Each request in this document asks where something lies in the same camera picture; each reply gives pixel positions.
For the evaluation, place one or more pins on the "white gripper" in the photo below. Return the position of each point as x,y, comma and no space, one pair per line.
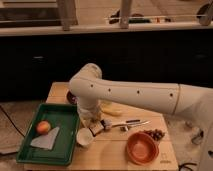
89,119

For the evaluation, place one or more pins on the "white and black eraser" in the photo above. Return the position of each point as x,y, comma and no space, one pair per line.
96,128

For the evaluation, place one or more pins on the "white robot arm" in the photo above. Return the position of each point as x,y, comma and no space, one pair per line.
192,103

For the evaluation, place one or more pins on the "white paper cup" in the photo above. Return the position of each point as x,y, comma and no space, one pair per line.
84,137

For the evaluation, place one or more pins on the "black bristle brush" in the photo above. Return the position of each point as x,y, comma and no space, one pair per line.
107,124

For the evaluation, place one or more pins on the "green plastic tray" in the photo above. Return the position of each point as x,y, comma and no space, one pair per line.
57,146

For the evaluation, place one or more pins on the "dark red bowl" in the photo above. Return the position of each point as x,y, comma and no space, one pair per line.
71,98

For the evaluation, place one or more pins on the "yellow banana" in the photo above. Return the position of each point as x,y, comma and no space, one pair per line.
110,111

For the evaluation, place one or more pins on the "wooden table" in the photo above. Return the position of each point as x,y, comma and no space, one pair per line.
107,152

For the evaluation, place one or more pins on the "red apple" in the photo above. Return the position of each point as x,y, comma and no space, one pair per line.
43,127

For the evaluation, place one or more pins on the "grey folded cloth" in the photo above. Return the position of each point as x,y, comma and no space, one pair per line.
46,141

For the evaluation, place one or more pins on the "metal knife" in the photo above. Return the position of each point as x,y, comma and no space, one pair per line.
128,127

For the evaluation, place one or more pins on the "orange bowl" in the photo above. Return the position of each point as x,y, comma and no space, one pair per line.
141,148

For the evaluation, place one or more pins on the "bunch of dark grapes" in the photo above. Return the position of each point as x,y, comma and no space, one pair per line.
156,134

